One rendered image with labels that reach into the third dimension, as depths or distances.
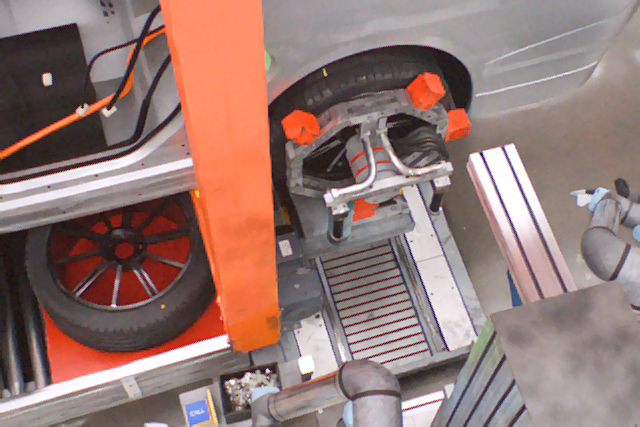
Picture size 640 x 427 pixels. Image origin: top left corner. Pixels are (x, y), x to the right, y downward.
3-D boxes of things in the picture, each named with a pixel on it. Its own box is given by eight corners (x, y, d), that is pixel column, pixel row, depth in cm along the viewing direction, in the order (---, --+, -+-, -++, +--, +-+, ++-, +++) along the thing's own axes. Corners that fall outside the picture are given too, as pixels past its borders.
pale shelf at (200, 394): (303, 360, 330) (303, 357, 327) (317, 407, 323) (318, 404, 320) (179, 396, 322) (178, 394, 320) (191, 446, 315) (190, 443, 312)
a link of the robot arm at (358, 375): (374, 339, 222) (239, 389, 252) (377, 386, 217) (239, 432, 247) (408, 349, 230) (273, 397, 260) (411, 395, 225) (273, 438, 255)
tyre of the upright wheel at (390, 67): (452, 4, 314) (256, 31, 294) (478, 61, 304) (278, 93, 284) (406, 118, 370) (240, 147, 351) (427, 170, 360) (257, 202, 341)
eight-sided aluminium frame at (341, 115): (429, 161, 350) (450, 75, 302) (435, 176, 348) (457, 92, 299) (286, 198, 341) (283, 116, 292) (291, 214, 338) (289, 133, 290)
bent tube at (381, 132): (425, 121, 311) (429, 103, 302) (446, 171, 303) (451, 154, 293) (374, 134, 308) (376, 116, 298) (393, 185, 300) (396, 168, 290)
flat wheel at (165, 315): (165, 162, 380) (157, 131, 359) (255, 291, 357) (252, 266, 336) (8, 246, 361) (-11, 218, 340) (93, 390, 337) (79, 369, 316)
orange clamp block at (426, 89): (420, 91, 307) (438, 74, 302) (428, 111, 304) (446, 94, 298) (404, 88, 303) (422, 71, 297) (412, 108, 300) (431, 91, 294)
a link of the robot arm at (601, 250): (564, 270, 251) (585, 209, 294) (604, 289, 249) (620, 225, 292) (583, 233, 246) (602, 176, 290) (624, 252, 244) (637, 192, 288)
